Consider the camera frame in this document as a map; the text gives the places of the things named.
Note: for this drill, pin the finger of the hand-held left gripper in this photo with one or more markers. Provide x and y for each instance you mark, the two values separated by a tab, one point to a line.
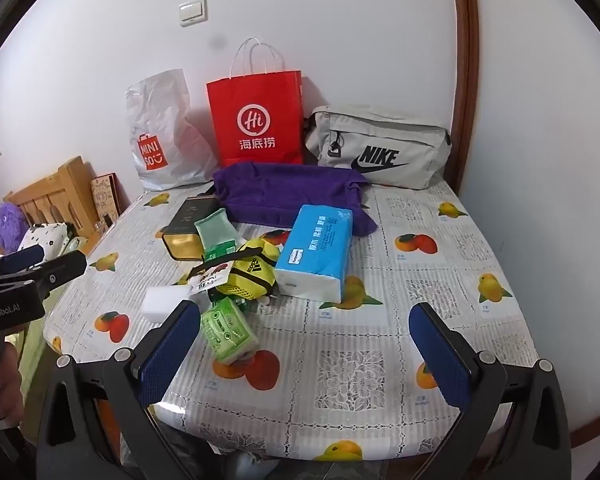
22	257
60	272

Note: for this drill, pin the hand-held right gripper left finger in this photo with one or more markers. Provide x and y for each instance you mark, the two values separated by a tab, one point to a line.
172	355

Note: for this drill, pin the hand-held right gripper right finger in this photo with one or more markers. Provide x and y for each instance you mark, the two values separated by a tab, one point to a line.
439	355

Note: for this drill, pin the white sponge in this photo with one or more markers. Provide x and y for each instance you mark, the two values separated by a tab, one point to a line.
160	302

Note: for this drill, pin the green wet wipe packet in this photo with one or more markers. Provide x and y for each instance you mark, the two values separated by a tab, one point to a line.
227	332

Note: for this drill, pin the white red snack packet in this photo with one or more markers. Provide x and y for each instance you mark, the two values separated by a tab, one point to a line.
207	282

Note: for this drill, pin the yellow black striped fabric pouch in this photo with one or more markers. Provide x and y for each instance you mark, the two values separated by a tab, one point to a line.
250	270

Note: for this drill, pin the mint white glove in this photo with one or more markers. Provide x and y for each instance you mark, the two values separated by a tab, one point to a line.
215	230

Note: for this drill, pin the person's left hand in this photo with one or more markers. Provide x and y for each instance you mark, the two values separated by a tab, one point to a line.
10	390

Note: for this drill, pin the white dotted pillow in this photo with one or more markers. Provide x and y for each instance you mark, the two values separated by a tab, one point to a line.
47	235

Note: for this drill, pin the purple plush toy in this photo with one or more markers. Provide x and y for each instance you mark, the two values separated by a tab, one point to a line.
10	225

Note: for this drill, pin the light green bedsheet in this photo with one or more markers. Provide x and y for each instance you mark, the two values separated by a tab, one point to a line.
32	355

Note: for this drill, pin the fruit print tablecloth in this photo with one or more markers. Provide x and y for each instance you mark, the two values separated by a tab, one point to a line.
355	360

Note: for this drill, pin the brown patterned box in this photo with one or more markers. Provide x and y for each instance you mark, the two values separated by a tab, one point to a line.
105	195

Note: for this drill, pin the dark green tin box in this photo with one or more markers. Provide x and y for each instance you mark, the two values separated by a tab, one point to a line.
185	225

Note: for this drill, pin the blue tissue pack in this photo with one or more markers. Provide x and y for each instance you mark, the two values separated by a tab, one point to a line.
315	245

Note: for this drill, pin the white plastic shopping bag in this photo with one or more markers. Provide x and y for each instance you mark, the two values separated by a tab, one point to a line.
165	125

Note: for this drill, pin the purple towel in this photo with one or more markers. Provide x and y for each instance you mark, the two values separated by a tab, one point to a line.
280	190

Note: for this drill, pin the grey waist bag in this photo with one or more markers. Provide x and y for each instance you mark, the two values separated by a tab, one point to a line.
379	130

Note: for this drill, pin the red paper bag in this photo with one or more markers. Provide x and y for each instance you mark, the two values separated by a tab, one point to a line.
255	100

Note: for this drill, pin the white wall switch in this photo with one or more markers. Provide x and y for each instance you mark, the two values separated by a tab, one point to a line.
192	11

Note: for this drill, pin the wooden door frame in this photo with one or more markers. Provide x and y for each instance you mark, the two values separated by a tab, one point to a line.
464	60

